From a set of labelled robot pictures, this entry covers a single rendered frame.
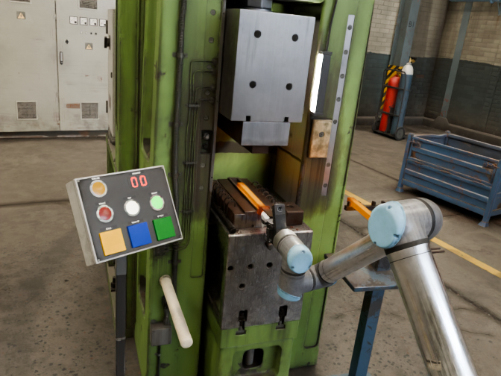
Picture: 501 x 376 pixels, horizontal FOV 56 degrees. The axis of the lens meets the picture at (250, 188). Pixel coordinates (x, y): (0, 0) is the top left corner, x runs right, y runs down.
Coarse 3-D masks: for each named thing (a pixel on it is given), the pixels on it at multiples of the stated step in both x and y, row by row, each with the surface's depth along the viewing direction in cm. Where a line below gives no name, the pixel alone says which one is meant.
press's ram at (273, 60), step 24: (240, 24) 167; (264, 24) 170; (288, 24) 173; (312, 24) 176; (240, 48) 170; (264, 48) 173; (288, 48) 176; (240, 72) 173; (264, 72) 176; (288, 72) 179; (240, 96) 176; (264, 96) 179; (288, 96) 183; (240, 120) 180; (264, 120) 183; (288, 120) 186
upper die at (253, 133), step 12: (228, 120) 197; (228, 132) 197; (240, 132) 183; (252, 132) 183; (264, 132) 184; (276, 132) 186; (288, 132) 188; (240, 144) 183; (252, 144) 184; (264, 144) 186; (276, 144) 188
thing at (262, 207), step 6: (240, 186) 218; (246, 186) 219; (246, 192) 211; (252, 192) 211; (252, 198) 204; (258, 198) 204; (258, 204) 198; (264, 204) 198; (258, 210) 195; (264, 210) 191; (270, 210) 191; (270, 216) 186
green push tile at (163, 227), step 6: (168, 216) 168; (156, 222) 164; (162, 222) 166; (168, 222) 168; (156, 228) 164; (162, 228) 165; (168, 228) 167; (156, 234) 164; (162, 234) 165; (168, 234) 167; (174, 234) 168
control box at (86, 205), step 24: (144, 168) 167; (72, 192) 152; (120, 192) 159; (144, 192) 165; (168, 192) 171; (96, 216) 151; (120, 216) 157; (144, 216) 163; (96, 240) 150; (168, 240) 167
